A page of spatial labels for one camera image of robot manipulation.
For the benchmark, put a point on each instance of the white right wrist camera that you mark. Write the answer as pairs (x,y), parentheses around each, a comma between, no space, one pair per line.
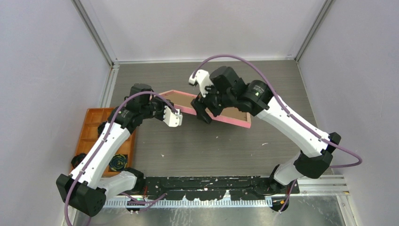
(202,79)

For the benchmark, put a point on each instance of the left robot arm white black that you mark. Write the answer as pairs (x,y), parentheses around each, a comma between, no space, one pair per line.
(84,189)

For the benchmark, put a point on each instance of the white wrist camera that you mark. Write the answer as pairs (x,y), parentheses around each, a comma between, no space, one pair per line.
(171,118)
(202,79)

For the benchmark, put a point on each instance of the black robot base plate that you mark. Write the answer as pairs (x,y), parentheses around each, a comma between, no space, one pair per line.
(239,188)

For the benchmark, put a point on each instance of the brown frame backing board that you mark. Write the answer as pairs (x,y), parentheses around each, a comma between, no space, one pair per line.
(211,105)

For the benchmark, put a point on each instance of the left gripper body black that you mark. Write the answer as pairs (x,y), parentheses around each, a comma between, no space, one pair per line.
(155,108)

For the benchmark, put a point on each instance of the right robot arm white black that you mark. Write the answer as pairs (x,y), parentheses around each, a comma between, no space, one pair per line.
(315,156)

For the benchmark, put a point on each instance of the pink wooden picture frame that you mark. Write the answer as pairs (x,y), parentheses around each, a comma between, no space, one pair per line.
(182,101)

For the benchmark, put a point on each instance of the aluminium rail front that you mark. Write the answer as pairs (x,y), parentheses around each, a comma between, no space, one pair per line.
(325,185)

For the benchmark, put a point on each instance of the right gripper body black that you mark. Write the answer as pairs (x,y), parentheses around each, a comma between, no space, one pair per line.
(214,102)

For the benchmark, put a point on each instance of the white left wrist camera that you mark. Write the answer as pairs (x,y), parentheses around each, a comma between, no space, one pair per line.
(171,118)

